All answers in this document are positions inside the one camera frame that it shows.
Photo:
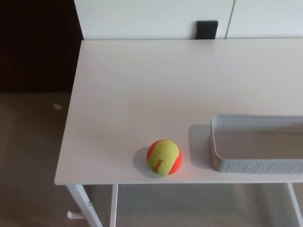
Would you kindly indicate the yellow and orange tennis ball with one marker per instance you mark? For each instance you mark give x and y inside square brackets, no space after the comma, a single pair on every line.
[163,157]

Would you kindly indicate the grey mesh container tray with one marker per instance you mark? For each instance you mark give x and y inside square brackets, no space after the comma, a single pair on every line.
[260,163]

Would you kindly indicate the white table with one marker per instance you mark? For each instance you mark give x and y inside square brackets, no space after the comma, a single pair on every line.
[142,99]

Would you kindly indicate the small beige floor scrap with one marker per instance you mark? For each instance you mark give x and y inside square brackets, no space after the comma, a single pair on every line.
[57,106]

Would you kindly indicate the white cabinet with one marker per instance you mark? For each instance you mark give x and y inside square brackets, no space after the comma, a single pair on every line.
[165,16]

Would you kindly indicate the black wall plate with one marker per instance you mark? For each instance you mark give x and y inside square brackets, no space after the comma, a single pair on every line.
[207,29]

